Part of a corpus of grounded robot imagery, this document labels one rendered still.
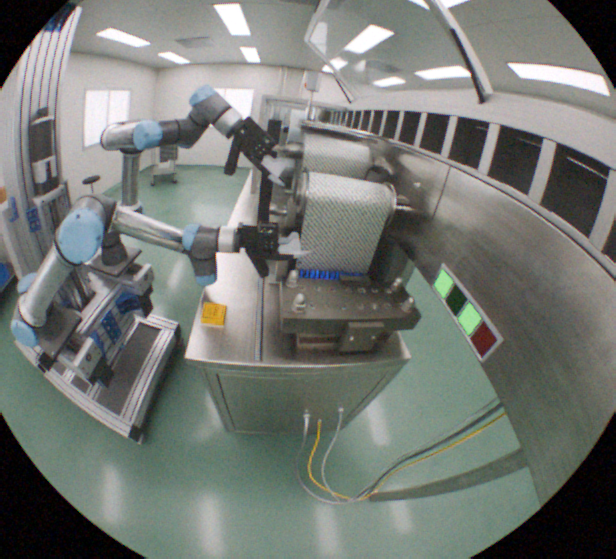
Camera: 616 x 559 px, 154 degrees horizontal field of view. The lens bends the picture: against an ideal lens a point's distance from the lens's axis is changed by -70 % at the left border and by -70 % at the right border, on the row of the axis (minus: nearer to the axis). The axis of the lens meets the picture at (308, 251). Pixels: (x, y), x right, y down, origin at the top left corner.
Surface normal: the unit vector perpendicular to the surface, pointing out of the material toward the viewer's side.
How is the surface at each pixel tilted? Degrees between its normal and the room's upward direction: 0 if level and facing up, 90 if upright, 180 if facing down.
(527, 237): 90
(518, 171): 90
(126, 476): 0
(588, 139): 90
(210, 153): 90
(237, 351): 0
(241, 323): 0
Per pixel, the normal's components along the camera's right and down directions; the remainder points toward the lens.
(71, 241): 0.70, 0.41
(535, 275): -0.98, -0.08
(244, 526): 0.17, -0.84
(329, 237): 0.11, 0.53
